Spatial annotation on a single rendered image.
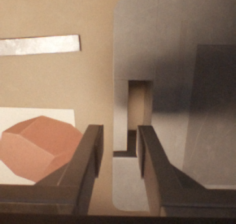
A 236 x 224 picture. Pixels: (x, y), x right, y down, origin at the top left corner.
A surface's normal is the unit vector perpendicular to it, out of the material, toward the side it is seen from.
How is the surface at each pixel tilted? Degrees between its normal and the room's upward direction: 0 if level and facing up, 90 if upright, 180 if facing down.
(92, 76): 0
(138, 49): 0
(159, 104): 0
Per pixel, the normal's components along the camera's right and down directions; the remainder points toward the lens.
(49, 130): 0.35, -0.32
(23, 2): -0.02, 0.25
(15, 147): -0.41, 0.32
